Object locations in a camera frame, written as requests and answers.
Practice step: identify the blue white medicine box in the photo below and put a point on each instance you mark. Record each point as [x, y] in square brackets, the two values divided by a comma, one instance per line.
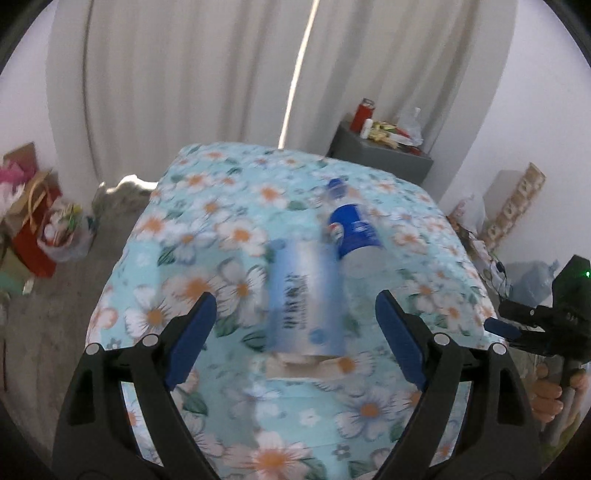
[306, 309]

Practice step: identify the red gift bag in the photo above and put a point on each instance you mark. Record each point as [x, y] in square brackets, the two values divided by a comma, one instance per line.
[24, 222]

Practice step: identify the patterned rolled mat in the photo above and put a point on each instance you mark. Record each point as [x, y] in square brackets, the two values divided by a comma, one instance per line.
[507, 200]

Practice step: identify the large blue water jug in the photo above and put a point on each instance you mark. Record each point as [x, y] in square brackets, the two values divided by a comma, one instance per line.
[531, 282]

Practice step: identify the floral blue bed sheet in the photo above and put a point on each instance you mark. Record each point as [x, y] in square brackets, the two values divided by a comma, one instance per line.
[296, 379]

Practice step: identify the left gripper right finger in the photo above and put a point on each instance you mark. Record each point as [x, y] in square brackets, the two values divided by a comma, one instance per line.
[497, 437]

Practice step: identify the person's right hand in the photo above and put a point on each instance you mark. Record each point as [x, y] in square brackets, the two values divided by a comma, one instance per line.
[545, 395]

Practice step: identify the grey bedside cabinet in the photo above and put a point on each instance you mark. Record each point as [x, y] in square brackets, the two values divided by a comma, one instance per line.
[350, 147]

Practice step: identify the clear plastic bag on cabinet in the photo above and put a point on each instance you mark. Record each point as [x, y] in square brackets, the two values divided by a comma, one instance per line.
[408, 122]

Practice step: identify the white curtain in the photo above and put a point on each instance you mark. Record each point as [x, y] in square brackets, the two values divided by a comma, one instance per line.
[131, 82]

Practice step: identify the white plastic bag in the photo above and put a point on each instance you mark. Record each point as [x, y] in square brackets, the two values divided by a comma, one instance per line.
[469, 216]

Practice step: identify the blue label plastic bottle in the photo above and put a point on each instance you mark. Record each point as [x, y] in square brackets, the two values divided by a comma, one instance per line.
[360, 249]

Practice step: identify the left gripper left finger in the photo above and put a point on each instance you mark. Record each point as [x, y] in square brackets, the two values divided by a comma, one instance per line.
[94, 437]

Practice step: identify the red canister on cabinet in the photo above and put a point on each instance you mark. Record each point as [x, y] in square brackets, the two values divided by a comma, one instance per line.
[364, 111]

